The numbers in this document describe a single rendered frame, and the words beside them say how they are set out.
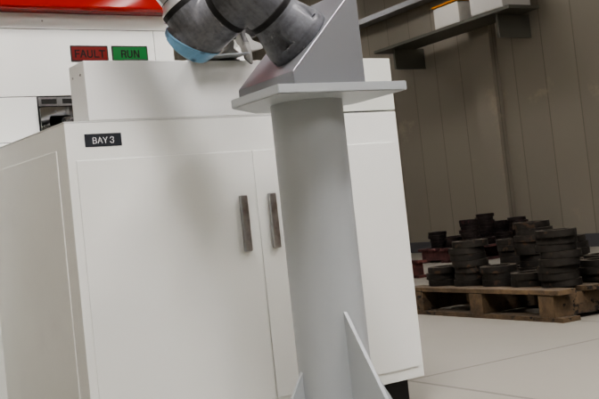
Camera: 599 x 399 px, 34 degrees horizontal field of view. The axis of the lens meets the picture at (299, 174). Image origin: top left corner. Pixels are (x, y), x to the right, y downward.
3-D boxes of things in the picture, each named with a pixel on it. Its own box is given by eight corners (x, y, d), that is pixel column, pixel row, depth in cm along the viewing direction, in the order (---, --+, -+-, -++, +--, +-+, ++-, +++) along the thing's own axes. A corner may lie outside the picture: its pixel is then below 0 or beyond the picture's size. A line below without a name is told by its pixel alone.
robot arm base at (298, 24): (334, 12, 214) (302, -20, 211) (291, 64, 211) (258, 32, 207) (306, 19, 228) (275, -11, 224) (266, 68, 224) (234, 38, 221)
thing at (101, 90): (73, 126, 233) (67, 68, 234) (271, 118, 264) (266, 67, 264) (87, 120, 225) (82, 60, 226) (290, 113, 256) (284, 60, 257)
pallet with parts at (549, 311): (520, 293, 545) (512, 219, 547) (697, 297, 447) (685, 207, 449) (400, 314, 503) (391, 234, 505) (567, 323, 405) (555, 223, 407)
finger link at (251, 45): (271, 54, 248) (257, 30, 253) (250, 54, 245) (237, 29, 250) (266, 63, 250) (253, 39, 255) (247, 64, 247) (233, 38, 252)
